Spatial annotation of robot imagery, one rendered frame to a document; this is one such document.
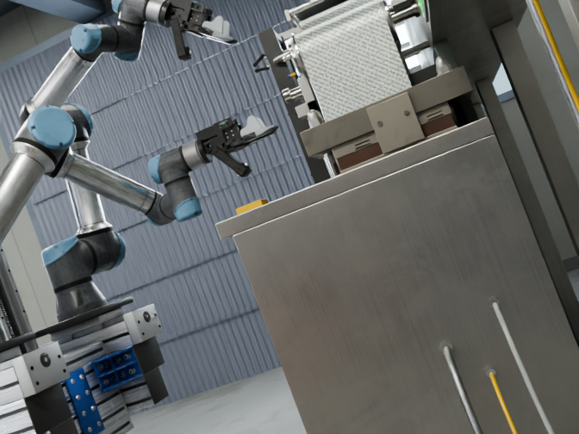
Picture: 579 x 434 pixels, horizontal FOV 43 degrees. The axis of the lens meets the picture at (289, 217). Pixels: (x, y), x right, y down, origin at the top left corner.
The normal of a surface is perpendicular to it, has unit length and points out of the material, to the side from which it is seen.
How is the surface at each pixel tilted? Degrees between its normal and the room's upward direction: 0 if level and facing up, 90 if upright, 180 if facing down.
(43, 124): 85
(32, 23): 90
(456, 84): 90
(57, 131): 85
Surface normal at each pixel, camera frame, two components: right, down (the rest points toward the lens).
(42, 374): 0.89, -0.35
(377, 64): -0.21, 0.04
